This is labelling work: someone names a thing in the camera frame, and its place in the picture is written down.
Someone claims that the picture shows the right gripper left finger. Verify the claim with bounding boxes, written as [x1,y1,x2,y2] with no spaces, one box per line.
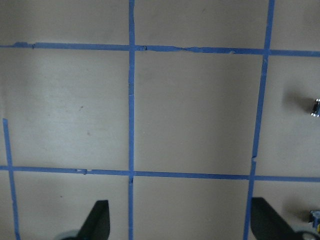
[76,200,111,240]

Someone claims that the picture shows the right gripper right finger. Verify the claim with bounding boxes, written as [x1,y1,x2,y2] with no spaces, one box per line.
[250,197,296,240]

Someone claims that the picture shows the yellow push button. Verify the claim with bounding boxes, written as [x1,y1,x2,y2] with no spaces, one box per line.
[309,210,320,231]

